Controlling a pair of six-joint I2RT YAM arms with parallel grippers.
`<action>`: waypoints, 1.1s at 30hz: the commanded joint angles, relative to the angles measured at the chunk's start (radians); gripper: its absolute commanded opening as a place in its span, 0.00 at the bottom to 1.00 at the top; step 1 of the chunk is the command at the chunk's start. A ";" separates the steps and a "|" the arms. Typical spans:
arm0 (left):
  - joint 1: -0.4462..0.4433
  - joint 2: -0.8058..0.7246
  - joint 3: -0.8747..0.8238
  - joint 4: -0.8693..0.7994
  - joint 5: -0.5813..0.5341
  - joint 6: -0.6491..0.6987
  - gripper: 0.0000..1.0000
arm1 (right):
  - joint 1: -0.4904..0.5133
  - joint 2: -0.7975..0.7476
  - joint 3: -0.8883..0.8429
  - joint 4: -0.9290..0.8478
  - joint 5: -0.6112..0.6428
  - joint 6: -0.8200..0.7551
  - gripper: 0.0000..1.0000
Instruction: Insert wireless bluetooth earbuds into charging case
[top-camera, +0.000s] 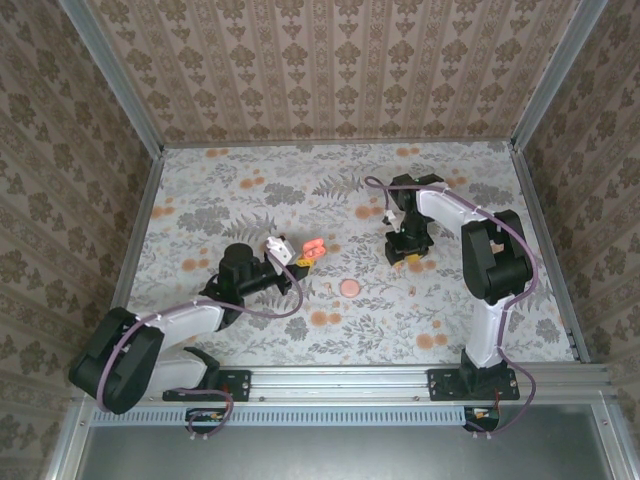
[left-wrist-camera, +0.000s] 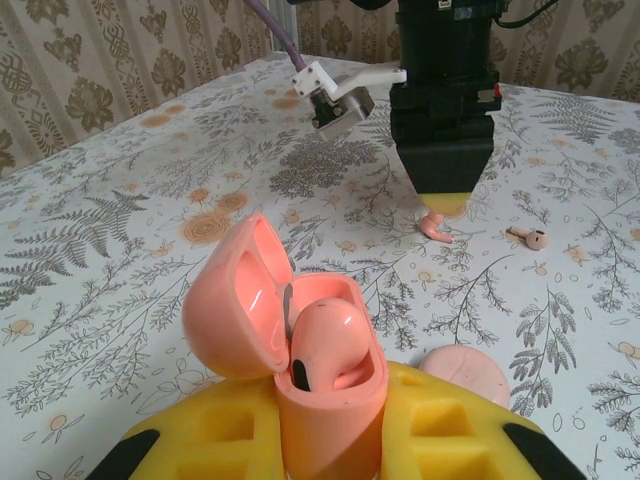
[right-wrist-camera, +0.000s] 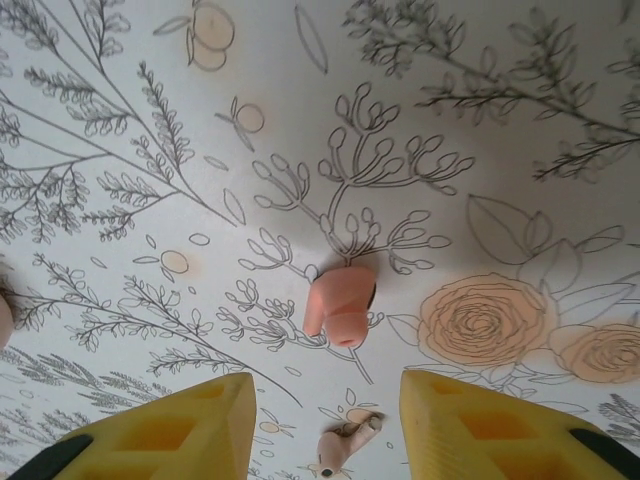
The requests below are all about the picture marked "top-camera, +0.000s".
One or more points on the pink round disc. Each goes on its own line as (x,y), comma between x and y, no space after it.
(350,288)

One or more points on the small pink earbud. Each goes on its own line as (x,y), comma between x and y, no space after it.
(328,286)
(412,290)

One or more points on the small black connector module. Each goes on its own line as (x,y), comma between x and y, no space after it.
(205,419)
(482,417)

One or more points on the aluminium table back rail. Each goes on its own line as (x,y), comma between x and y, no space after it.
(340,143)

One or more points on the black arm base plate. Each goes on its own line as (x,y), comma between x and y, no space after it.
(442,385)
(240,385)

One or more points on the floral patterned table cover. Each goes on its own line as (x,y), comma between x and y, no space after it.
(225,165)

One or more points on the aluminium table side rail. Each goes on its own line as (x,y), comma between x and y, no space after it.
(140,235)
(540,225)

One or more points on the pink soft toy object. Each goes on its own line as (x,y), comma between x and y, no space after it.
(312,246)

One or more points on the aluminium frame post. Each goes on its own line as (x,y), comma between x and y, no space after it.
(115,85)
(560,75)

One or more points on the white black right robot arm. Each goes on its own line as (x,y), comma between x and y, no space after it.
(480,330)

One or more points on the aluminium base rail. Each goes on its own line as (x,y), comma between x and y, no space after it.
(340,382)

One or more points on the grey metal sheet panel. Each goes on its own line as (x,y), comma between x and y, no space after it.
(340,455)

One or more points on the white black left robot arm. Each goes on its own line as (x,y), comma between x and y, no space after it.
(185,315)

